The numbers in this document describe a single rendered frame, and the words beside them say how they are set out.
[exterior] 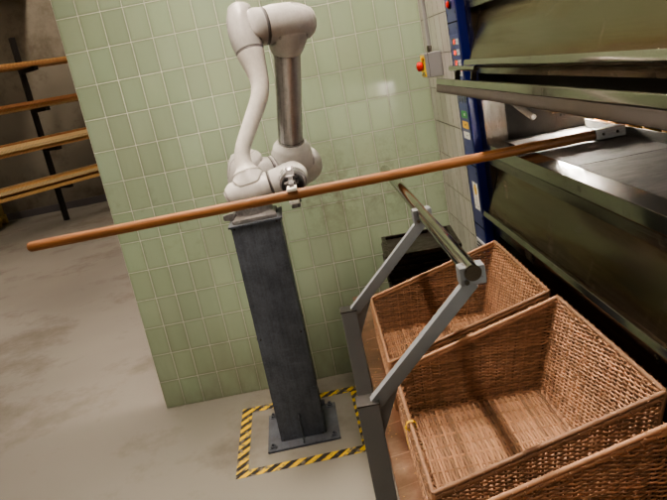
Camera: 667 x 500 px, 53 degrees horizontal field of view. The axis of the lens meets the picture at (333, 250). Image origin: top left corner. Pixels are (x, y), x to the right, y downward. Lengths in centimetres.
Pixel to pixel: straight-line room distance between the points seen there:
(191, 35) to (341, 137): 82
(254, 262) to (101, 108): 108
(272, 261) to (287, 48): 84
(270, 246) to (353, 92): 89
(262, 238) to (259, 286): 20
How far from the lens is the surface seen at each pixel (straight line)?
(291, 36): 249
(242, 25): 244
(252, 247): 272
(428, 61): 288
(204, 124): 322
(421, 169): 199
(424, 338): 120
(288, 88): 259
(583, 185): 163
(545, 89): 133
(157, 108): 325
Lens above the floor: 155
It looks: 15 degrees down
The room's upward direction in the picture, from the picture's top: 11 degrees counter-clockwise
